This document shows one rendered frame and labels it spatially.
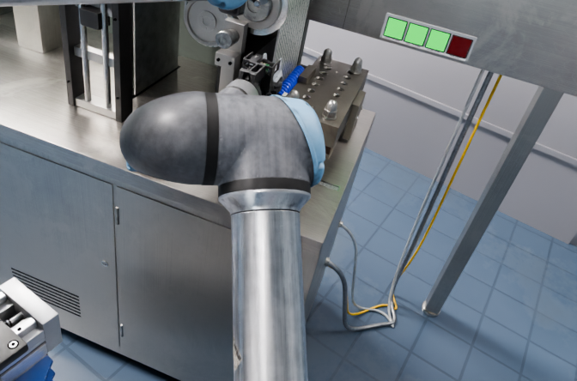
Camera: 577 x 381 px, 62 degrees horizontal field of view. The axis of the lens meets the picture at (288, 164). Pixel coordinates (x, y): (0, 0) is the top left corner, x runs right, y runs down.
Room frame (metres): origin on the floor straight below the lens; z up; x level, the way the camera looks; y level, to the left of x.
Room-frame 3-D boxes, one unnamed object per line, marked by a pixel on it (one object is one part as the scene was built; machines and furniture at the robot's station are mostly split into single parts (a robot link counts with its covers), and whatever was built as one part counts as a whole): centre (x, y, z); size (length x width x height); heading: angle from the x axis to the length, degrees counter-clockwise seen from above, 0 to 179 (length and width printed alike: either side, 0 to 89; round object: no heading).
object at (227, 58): (1.05, 0.19, 1.05); 0.06 x 0.05 x 0.31; 168
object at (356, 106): (1.21, -0.15, 0.97); 0.10 x 0.03 x 0.11; 168
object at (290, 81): (1.19, 0.04, 1.03); 0.21 x 0.04 x 0.03; 168
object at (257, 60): (0.96, 0.11, 1.12); 0.12 x 0.08 x 0.09; 168
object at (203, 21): (1.23, 0.24, 1.18); 0.26 x 0.12 x 0.12; 168
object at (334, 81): (1.21, -0.06, 1.00); 0.40 x 0.16 x 0.06; 168
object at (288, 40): (1.20, 0.06, 1.11); 0.23 x 0.01 x 0.18; 168
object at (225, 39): (1.02, 0.20, 1.18); 0.04 x 0.02 x 0.04; 78
